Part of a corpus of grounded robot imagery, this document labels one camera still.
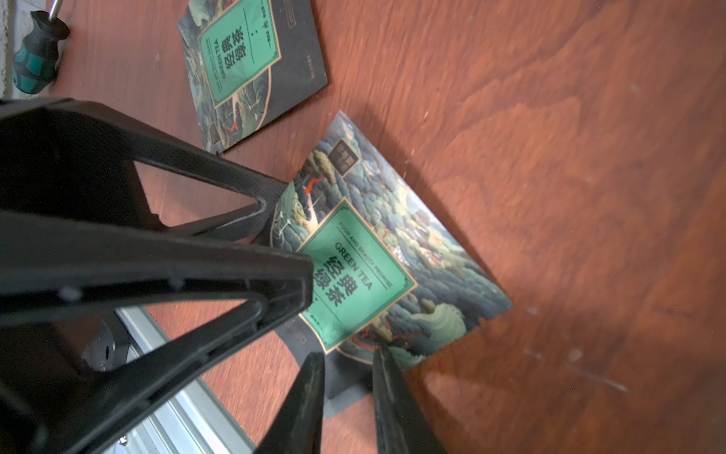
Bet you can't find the green tea bag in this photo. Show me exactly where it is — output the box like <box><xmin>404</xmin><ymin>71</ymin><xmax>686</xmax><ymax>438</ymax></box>
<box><xmin>270</xmin><ymin>113</ymin><xmax>512</xmax><ymax>417</ymax></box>
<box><xmin>177</xmin><ymin>0</ymin><xmax>328</xmax><ymax>155</ymax></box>

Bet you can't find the green tea bag far left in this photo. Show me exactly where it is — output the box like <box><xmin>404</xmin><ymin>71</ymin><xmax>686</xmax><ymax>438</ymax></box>
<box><xmin>177</xmin><ymin>0</ymin><xmax>328</xmax><ymax>155</ymax></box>

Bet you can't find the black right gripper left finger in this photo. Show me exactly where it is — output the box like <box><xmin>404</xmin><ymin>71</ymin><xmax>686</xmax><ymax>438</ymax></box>
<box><xmin>255</xmin><ymin>353</ymin><xmax>325</xmax><ymax>453</ymax></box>

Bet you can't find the green handled screwdriver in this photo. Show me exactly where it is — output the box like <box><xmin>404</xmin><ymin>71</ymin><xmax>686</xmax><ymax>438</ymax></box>
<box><xmin>12</xmin><ymin>0</ymin><xmax>70</xmax><ymax>95</ymax></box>

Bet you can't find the aluminium front rail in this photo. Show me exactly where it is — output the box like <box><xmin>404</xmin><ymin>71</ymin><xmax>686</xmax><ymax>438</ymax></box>
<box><xmin>106</xmin><ymin>306</ymin><xmax>256</xmax><ymax>453</ymax></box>

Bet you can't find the green tea bag front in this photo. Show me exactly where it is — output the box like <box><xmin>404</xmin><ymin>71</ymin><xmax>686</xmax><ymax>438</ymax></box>
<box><xmin>270</xmin><ymin>113</ymin><xmax>512</xmax><ymax>417</ymax></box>

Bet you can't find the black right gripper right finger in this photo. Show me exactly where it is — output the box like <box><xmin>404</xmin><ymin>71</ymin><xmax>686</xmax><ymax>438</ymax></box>
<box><xmin>372</xmin><ymin>344</ymin><xmax>445</xmax><ymax>453</ymax></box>

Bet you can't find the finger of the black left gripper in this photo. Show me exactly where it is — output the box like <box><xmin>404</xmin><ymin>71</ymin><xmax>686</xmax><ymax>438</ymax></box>
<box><xmin>1</xmin><ymin>98</ymin><xmax>287</xmax><ymax>241</ymax></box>
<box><xmin>1</xmin><ymin>212</ymin><xmax>313</xmax><ymax>453</ymax></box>

